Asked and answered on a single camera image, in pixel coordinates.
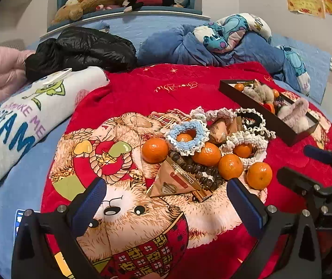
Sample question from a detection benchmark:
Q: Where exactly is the dark wooden bead bracelet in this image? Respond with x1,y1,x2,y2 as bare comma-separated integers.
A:
195,166,225,190
169,150,204,175

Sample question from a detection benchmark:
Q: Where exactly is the white printed pillow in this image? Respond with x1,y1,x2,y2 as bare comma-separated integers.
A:
0,65,110,207

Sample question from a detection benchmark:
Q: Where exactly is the lilac pink crochet scrunchie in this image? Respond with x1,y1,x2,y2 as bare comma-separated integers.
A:
205,108,238,124

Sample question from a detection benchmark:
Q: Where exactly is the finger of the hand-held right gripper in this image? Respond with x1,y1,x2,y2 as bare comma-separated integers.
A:
303,145,332,185
276,166,331,210

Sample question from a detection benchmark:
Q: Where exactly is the pink quilt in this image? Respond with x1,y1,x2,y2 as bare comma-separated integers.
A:
0,46,35,120

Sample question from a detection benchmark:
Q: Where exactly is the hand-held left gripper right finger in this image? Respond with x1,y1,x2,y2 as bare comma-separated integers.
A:
227,177,323,279

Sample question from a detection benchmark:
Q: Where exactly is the long gold snack bar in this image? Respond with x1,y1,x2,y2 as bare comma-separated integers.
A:
166,155,214,203

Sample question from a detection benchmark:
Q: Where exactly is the pink furry scrunchie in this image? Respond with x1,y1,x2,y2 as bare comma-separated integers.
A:
278,97,310,121

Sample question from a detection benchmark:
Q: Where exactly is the beige plush toy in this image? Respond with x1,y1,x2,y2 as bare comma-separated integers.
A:
243,84,275,103

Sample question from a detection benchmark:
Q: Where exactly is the white blue bed headboard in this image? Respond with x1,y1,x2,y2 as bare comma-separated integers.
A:
39,7,210,40

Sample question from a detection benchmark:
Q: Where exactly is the black white crochet scrunchie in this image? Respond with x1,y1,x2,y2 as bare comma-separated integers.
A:
235,107,276,140

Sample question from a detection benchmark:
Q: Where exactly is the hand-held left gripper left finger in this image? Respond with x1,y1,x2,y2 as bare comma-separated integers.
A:
11,177,108,279

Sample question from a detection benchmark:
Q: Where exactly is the black rectangular box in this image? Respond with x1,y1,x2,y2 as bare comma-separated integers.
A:
219,79,320,147

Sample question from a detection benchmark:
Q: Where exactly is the black puffer jacket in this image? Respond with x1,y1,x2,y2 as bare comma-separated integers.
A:
25,26,137,82

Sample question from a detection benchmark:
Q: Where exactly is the smartphone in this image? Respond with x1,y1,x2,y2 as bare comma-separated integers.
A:
14,209,27,245

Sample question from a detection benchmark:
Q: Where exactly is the blue cartoon printed blanket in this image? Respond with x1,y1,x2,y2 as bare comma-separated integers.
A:
137,13,312,96

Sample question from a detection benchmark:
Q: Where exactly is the blue white crochet scrunchie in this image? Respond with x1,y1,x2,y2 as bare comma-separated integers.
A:
165,120,205,156

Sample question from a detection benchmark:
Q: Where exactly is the red printed blanket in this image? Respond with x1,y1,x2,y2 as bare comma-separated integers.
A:
41,62,332,279

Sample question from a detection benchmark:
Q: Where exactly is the cream crochet scrunchie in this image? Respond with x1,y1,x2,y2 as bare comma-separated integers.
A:
220,131,268,163

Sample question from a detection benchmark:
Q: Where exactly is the brown triangular snack packet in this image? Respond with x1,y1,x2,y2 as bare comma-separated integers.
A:
149,160,197,197

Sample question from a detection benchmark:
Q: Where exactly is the cream fur pompom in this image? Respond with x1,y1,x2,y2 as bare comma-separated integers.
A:
290,116,312,133

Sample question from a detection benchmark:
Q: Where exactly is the white flat case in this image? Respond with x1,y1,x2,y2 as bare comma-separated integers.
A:
35,68,73,86

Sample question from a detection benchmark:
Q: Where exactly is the caramel candy packet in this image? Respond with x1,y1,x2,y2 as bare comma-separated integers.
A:
208,120,227,144
227,116,244,136

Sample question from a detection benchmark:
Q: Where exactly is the pink bead bracelet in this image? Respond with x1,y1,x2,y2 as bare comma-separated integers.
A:
273,97,289,111

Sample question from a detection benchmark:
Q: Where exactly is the white pink crochet scrunchie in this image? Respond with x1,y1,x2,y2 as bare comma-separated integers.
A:
189,106,210,123

